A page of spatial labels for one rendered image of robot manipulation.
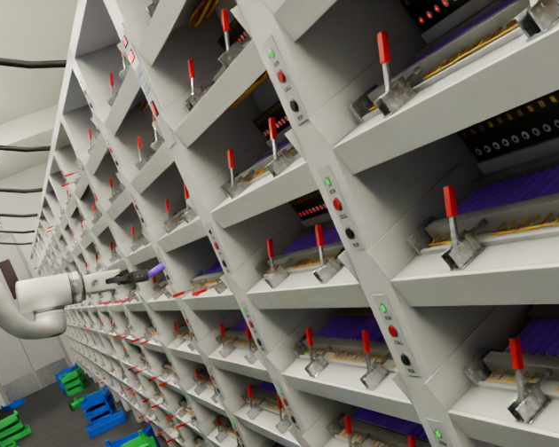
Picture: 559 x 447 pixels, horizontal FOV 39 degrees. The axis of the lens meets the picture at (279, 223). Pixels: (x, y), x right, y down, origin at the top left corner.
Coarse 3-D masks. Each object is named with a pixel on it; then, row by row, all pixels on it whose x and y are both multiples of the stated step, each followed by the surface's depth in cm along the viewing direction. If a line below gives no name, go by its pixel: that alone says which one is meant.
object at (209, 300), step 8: (208, 256) 239; (216, 256) 240; (200, 264) 238; (208, 264) 239; (192, 272) 237; (200, 272) 236; (184, 280) 236; (192, 280) 235; (224, 280) 178; (176, 288) 235; (184, 288) 236; (184, 296) 236; (192, 296) 224; (200, 296) 213; (208, 296) 203; (216, 296) 195; (224, 296) 187; (232, 296) 181; (192, 304) 229; (200, 304) 219; (208, 304) 210; (216, 304) 202; (224, 304) 193; (232, 304) 186
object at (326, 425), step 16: (336, 416) 173; (352, 416) 169; (368, 416) 163; (384, 416) 158; (320, 432) 171; (336, 432) 170; (352, 432) 167; (368, 432) 155; (384, 432) 150; (400, 432) 148; (416, 432) 142
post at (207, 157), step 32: (128, 0) 168; (192, 32) 172; (160, 64) 169; (160, 96) 168; (224, 128) 172; (256, 128) 174; (192, 160) 169; (224, 160) 171; (192, 192) 175; (256, 224) 172; (256, 320) 170; (288, 320) 172; (288, 384) 170; (288, 416) 179; (320, 416) 172
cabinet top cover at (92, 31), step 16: (80, 0) 196; (96, 0) 193; (80, 16) 204; (96, 16) 205; (80, 32) 212; (96, 32) 218; (112, 32) 225; (80, 48) 226; (96, 48) 233; (64, 80) 264; (64, 96) 278; (80, 96) 283; (64, 112) 297
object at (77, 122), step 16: (80, 112) 302; (80, 128) 301; (96, 128) 303; (80, 144) 300; (112, 160) 303; (96, 176) 301; (112, 176) 303; (128, 208) 303; (112, 224) 301; (128, 224) 303; (160, 272) 305; (144, 304) 309; (160, 320) 303; (176, 320) 304; (176, 368) 302; (192, 368) 304; (192, 400) 303; (208, 416) 304
